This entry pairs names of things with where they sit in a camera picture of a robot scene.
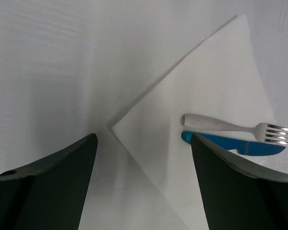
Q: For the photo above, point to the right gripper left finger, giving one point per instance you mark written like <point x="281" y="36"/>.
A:
<point x="48" y="194"/>

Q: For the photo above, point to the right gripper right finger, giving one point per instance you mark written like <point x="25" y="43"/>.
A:
<point x="237" y="193"/>

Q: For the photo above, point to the silver metal fork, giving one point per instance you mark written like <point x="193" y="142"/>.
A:
<point x="263" y="132"/>

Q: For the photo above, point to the white paper napkin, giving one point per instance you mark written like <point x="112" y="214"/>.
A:
<point x="219" y="78"/>

